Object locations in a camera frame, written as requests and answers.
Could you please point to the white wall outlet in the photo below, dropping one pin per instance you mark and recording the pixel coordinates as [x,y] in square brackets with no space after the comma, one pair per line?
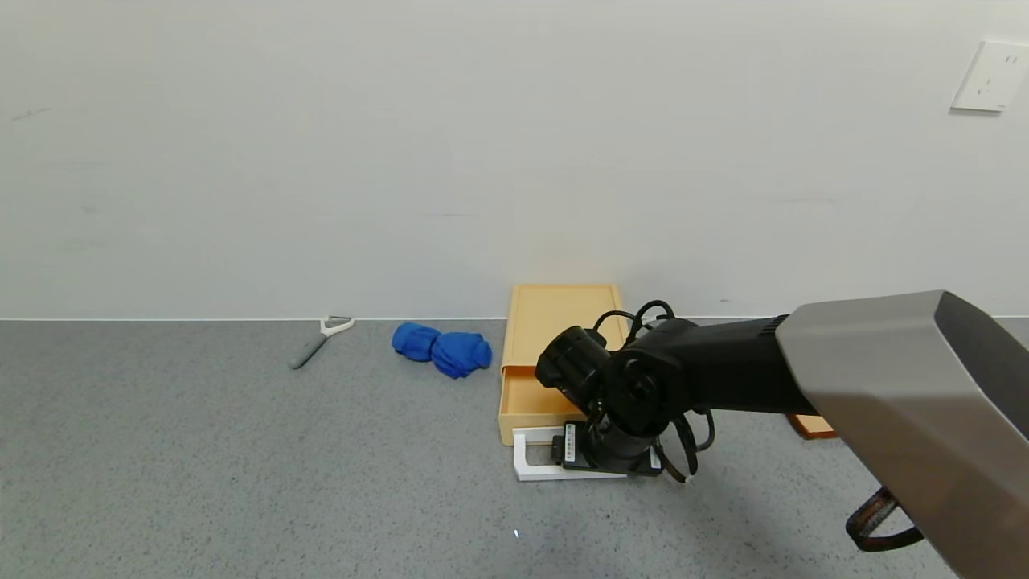
[990,77]

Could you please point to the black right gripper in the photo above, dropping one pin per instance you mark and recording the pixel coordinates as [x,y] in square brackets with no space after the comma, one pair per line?
[575,447]

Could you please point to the blue crumpled cloth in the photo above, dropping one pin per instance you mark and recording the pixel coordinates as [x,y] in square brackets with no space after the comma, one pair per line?
[454,352]

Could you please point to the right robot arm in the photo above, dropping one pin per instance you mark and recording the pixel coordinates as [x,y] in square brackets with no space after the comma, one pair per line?
[723,370]

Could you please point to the brown toast slice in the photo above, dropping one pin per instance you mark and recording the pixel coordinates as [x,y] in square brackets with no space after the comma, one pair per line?
[812,428]

